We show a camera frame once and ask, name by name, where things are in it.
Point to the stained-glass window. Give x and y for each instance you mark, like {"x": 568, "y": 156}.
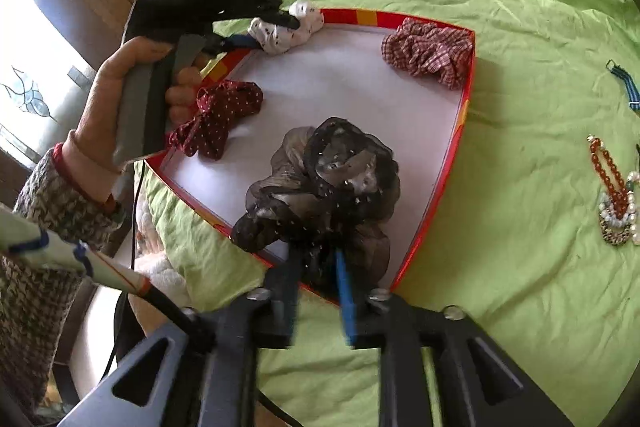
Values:
{"x": 35, "y": 57}

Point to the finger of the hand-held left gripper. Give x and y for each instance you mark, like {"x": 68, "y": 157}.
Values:
{"x": 280, "y": 19}
{"x": 240, "y": 42}

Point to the black sheer scrunchie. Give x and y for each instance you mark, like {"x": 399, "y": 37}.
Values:
{"x": 325, "y": 187}

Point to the white printed scrunchie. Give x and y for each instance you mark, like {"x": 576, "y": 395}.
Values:
{"x": 280, "y": 39}

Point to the blue striped band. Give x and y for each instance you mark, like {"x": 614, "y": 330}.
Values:
{"x": 625, "y": 82}

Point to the white tray with red rim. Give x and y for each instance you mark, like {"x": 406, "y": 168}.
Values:
{"x": 350, "y": 97}

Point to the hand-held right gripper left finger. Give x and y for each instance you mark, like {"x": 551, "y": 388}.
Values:
{"x": 282, "y": 307}

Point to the person's left forearm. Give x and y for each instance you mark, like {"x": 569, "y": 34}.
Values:
{"x": 40, "y": 217}

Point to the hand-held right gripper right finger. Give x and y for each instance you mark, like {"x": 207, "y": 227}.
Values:
{"x": 347, "y": 307}

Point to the white printed sleeve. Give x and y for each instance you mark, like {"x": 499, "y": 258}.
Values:
{"x": 65, "y": 247}

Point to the green bed sheet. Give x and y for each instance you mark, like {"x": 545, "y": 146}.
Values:
{"x": 525, "y": 57}

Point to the white fluffy cloth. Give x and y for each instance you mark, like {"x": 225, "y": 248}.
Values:
{"x": 160, "y": 267}

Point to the dark red polka-dot scrunchie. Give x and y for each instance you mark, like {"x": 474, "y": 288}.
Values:
{"x": 220, "y": 112}

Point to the person's left hand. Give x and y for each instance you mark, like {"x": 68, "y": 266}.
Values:
{"x": 100, "y": 117}

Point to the red plaid scrunchie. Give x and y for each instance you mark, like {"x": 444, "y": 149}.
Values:
{"x": 425, "y": 52}

